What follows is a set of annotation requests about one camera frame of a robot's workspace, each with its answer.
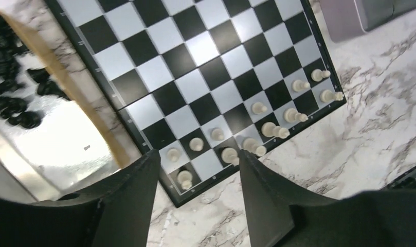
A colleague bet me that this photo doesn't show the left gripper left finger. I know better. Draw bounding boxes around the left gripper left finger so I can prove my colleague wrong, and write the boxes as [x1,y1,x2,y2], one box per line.
[0,150,160,246]

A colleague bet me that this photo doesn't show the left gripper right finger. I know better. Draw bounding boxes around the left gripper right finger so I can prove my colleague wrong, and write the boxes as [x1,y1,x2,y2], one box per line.
[239,150,416,246]

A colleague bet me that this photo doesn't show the white queen chess piece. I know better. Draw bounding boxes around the white queen chess piece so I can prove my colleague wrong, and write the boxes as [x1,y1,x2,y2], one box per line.
[261,122,290,139]

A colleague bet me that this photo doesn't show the white pawn chess piece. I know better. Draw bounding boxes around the white pawn chess piece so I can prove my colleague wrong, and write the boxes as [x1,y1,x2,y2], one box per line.
[311,69,331,82]

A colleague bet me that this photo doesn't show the black chess pieces pile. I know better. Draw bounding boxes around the black chess pieces pile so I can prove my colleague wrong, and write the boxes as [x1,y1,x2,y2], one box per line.
[0,15,73,132]

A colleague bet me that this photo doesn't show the yellow tin tray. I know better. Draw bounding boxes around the yellow tin tray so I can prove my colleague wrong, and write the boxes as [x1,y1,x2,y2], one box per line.
[0,10,130,203]

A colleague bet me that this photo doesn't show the black white chessboard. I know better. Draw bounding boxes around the black white chessboard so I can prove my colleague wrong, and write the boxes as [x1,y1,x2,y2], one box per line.
[46,0,346,207]

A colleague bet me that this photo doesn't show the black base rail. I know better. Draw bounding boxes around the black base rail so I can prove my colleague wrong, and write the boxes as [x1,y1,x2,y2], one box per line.
[383,166,416,189]

